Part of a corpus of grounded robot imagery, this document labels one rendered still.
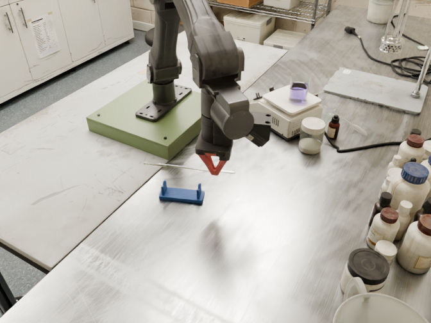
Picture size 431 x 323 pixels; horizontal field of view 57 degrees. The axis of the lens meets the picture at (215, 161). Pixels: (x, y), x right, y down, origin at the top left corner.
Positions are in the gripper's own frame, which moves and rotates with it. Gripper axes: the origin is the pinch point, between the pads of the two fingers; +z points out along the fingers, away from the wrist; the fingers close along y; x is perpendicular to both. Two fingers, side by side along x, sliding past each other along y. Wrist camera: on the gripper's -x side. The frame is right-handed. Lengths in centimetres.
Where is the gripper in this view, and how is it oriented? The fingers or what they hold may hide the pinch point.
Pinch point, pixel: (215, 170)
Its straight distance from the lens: 83.6
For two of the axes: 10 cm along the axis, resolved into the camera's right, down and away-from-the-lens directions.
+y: 1.5, -6.1, 7.8
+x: -9.9, -1.1, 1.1
